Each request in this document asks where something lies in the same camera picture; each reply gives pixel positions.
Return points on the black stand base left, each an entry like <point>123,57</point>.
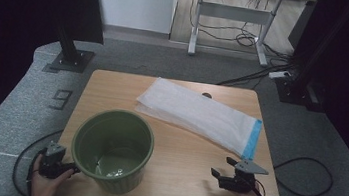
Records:
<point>70,55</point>

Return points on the white plastic bag blue strip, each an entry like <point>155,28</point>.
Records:
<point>194,114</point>

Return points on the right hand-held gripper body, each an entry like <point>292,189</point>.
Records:
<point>239,183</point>

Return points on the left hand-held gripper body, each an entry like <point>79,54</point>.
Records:
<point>52,163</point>

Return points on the person's left hand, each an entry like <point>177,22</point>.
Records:
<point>44,187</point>

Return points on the white power strip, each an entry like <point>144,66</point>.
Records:
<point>279,74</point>

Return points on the green plastic bin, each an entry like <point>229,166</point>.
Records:
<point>112,151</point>

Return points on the black stand with base plate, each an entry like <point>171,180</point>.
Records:
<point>298,86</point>

